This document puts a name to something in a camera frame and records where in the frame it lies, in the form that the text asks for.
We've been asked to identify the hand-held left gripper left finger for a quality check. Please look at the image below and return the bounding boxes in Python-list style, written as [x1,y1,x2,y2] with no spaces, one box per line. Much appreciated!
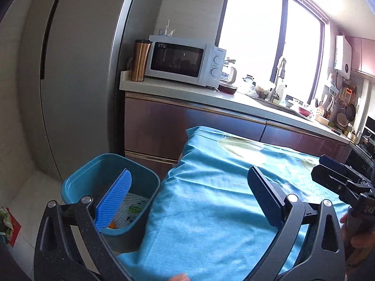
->
[34,168,135,281]

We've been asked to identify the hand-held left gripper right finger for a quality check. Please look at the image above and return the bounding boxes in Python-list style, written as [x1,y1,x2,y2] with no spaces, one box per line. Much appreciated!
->
[246,166,346,281]

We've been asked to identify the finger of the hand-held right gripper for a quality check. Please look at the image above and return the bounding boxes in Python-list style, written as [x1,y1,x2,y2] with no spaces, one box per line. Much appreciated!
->
[320,155,372,189]
[311,164,365,204]

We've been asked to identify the blue plastic bin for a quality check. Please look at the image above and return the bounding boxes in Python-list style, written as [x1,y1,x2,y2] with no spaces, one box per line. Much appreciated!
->
[61,153,161,245]

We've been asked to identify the person's right hand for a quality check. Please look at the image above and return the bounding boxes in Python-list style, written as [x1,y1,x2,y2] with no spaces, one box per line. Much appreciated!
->
[340,213,375,273]

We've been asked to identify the built-in black oven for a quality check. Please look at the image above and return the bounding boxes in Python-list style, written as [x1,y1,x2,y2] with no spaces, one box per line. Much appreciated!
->
[344,115,375,176]

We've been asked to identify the blue floral tablecloth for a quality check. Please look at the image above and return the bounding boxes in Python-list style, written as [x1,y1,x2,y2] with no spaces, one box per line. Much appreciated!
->
[117,126,364,281]

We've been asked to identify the kitchen counter cabinets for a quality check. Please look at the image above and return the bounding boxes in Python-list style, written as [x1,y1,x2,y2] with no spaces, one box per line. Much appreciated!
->
[120,70,352,179]

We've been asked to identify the white dish soap bottle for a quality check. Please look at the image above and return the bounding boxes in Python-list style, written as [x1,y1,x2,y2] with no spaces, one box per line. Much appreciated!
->
[277,78,287,103]

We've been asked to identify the red floor mat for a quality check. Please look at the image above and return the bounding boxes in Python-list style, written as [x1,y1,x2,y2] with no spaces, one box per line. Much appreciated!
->
[0,206,22,246]

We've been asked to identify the clear plastic bag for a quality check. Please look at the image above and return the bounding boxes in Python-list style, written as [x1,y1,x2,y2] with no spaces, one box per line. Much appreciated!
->
[239,82,259,97]

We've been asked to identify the dark red lidded container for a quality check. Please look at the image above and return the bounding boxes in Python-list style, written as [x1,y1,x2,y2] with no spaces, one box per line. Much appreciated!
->
[218,82,237,95]

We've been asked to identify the white water heater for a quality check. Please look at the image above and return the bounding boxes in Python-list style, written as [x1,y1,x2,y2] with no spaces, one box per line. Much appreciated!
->
[334,35,352,79]

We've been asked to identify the metal kitchen faucet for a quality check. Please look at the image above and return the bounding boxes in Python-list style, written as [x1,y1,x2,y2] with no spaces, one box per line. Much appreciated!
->
[270,57,288,101]

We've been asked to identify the grey refrigerator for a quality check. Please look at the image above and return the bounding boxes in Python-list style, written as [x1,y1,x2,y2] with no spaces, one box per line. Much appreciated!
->
[18,0,170,182]

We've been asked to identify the glass kettle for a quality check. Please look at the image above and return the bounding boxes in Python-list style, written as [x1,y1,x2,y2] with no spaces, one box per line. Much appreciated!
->
[221,58,238,85]

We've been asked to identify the copper thermos tumbler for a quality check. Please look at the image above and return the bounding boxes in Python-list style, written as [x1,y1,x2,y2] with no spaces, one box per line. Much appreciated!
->
[130,39,152,82]

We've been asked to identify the white microwave oven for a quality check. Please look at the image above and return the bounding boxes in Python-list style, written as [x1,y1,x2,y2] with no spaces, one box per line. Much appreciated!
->
[145,35,227,88]

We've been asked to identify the dark framed window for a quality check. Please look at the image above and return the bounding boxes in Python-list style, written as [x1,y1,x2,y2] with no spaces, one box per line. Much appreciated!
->
[217,0,329,103]

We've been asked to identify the small white figurine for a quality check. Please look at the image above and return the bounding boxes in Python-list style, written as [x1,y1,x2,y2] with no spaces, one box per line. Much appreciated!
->
[159,20,176,36]

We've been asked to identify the pink wall cabinet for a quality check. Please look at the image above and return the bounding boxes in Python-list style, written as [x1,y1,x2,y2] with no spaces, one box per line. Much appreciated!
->
[350,37,375,79]

